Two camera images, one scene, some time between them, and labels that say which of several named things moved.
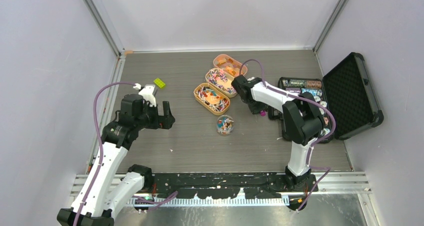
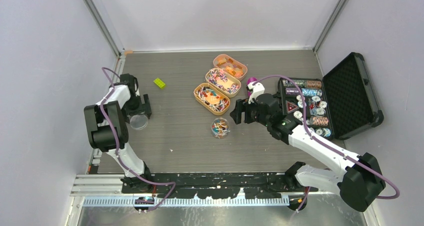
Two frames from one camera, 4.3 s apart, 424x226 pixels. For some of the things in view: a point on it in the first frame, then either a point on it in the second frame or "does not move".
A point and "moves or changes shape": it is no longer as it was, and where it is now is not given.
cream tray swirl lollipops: [221, 82] does not move
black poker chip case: [346, 98] does not move
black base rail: [227, 185] does not move
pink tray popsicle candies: [231, 65] does not move
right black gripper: [255, 110] to [241, 106]
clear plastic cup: [224, 125] moves or changes shape
